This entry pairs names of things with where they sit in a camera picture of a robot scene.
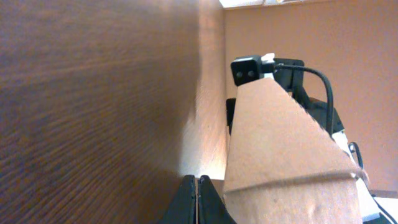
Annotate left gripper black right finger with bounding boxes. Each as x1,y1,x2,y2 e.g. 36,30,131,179
197,175,236,224

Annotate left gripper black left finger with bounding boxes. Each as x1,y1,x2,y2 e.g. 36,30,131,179
158,175,196,224

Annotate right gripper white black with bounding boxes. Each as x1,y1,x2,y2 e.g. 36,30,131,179
225,52,345,135

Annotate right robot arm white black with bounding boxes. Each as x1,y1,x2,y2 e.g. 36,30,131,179
223,54,393,223

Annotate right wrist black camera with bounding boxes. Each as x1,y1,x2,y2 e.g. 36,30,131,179
231,55,276,86

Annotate brown cardboard box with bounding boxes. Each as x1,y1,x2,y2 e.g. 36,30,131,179
223,78,364,223

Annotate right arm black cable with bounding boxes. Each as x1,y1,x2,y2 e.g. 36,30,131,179
273,63,364,170

